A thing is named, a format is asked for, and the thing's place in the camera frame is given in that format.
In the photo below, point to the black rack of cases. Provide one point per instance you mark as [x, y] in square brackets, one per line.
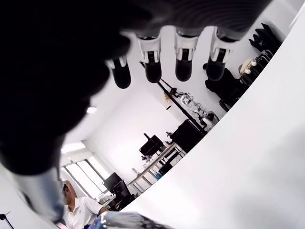
[259, 63]

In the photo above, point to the white workbench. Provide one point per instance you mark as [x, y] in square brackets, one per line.
[155, 162]

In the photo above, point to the beige pad with white balls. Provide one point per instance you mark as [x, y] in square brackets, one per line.
[246, 65]

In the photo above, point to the silver humanoid robot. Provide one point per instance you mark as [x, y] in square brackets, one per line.
[190, 102]

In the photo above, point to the large window with dark frame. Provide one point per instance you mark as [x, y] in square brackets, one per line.
[95, 171]

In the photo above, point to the black equipment case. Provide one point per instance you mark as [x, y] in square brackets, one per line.
[188, 136]

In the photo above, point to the black equipment on workbench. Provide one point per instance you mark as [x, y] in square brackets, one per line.
[152, 145]

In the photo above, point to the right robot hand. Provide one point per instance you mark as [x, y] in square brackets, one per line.
[47, 71]

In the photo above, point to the black folded stands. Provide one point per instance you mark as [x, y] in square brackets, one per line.
[267, 35]

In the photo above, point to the black backpack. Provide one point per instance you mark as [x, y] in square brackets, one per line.
[226, 86]

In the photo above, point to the seated person in white shirt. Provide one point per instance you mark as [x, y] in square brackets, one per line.
[78, 214]

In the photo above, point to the black robot gantry frame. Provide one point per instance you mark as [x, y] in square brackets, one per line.
[173, 92]

